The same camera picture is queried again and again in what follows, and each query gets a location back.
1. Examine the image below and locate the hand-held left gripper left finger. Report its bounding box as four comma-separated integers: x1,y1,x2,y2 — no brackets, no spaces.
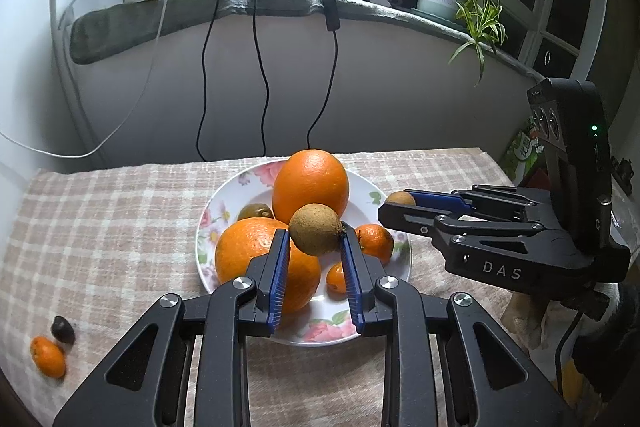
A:
52,228,291,427

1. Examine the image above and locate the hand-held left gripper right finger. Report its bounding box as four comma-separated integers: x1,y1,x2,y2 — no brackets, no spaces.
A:
340,229,571,427

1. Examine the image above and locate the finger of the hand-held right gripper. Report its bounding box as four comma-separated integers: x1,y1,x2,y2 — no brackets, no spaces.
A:
377,202,548,256
412,184,552,222

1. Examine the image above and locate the small kiwi fruit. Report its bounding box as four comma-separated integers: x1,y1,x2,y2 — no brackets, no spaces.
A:
237,203,275,222
289,203,345,256
386,190,417,208

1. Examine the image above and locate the small mandarin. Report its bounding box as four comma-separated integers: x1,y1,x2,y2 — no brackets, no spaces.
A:
30,336,67,379
326,263,347,295
355,223,395,265

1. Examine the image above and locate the floral white plate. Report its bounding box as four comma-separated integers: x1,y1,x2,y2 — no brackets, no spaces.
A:
196,157,413,348

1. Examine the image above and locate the large orange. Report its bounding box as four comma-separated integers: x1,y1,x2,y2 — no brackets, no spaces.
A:
215,217,322,313
271,149,350,228

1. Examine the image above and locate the brown box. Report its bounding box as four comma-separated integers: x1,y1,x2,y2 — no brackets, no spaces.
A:
520,168,552,190

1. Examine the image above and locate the green printed box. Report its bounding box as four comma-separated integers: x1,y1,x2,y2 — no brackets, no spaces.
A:
500,117,551,181

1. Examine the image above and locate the beige checked tablecloth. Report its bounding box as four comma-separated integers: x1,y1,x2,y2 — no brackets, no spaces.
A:
0,147,561,427

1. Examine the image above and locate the spider plant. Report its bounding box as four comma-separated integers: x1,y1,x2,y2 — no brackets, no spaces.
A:
382,0,516,88

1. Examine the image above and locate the small dark fruit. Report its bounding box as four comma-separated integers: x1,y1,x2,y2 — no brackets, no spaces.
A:
50,315,76,344

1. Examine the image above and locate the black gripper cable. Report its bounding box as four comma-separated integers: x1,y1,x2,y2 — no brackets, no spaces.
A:
554,302,587,400

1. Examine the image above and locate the black cable with inline switch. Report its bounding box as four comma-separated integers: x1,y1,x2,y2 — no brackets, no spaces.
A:
306,0,342,152

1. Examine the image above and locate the white cable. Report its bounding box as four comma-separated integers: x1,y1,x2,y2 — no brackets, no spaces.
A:
0,0,171,158

